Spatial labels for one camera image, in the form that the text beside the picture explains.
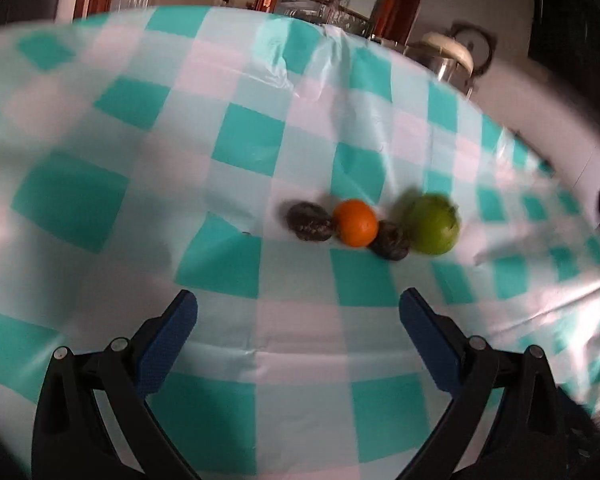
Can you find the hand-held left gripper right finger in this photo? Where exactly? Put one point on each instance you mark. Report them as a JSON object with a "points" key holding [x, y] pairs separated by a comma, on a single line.
{"points": [[430, 342]]}

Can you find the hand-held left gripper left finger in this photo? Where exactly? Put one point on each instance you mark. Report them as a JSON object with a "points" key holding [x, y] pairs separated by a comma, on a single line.
{"points": [[167, 342]]}

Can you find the small dark water chestnut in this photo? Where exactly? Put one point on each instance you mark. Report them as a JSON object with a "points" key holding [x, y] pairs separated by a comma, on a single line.
{"points": [[391, 242], [310, 221]]}

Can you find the green tomato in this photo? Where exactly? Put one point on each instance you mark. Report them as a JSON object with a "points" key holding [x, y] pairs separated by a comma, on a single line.
{"points": [[432, 225]]}

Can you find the orange tangerine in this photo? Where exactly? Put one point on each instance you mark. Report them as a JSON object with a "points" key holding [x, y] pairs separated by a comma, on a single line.
{"points": [[356, 223]]}

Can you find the teal pink checkered tablecloth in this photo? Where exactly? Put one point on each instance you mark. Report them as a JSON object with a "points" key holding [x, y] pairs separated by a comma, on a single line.
{"points": [[280, 160]]}

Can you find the steel pot with white lid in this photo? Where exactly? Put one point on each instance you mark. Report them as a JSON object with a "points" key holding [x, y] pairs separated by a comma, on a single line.
{"points": [[445, 52]]}

